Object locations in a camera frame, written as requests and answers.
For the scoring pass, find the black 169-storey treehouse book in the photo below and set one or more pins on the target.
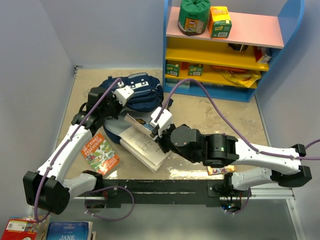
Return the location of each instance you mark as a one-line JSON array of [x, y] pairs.
[[138, 141]]

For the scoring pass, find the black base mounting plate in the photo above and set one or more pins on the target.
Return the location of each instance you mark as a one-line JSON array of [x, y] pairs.
[[208, 192]]

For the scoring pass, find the green wrapped tissue roll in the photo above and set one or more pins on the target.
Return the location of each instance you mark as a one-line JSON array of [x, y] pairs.
[[193, 16]]

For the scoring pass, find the blue Jane book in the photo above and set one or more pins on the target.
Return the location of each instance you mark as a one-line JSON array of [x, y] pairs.
[[70, 230]]

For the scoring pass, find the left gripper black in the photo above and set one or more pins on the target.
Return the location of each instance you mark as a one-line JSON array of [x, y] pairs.
[[120, 106]]

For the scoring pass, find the purple Roald Dahl book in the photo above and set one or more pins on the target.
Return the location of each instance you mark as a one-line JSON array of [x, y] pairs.
[[220, 171]]

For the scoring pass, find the small green box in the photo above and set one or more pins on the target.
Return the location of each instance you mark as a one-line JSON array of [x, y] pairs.
[[195, 69], [172, 68]]

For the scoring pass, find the red white packet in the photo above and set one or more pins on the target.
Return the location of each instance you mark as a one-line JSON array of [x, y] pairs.
[[262, 54]]

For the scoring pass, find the red book bottom left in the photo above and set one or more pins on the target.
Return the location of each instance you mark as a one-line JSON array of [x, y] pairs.
[[25, 228]]

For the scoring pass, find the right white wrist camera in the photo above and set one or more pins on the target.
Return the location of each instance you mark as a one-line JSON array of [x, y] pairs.
[[164, 121]]

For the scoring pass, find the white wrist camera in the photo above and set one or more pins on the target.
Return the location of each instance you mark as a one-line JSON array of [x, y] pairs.
[[164, 121], [123, 94]]

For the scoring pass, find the aluminium rail frame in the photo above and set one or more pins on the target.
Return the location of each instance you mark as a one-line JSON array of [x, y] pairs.
[[266, 217]]

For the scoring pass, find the navy blue school backpack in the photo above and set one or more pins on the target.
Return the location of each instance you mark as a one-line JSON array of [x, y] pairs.
[[148, 95]]

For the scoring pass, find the orange 78-storey treehouse book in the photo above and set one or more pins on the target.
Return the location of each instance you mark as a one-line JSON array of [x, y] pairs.
[[100, 155]]

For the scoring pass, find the right small green box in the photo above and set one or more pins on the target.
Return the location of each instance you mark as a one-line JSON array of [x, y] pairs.
[[195, 69]]

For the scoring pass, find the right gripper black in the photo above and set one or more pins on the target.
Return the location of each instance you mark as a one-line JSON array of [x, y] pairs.
[[160, 140]]

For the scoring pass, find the left small green box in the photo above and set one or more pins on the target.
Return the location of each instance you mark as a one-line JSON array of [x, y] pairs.
[[172, 68]]

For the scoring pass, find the colourful blue toy shelf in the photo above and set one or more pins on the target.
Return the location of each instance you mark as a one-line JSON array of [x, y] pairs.
[[274, 32]]

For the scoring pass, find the orange green carton box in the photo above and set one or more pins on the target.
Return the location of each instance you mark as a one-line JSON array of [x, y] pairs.
[[219, 23]]

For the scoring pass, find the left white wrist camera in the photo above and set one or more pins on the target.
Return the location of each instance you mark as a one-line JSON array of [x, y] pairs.
[[123, 94]]

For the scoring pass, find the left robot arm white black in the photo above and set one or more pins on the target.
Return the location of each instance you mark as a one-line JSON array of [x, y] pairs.
[[47, 188]]

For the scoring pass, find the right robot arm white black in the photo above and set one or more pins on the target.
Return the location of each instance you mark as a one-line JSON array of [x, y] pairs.
[[280, 165]]

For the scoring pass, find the yellow snack bag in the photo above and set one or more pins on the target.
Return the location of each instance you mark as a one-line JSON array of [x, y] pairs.
[[243, 77]]

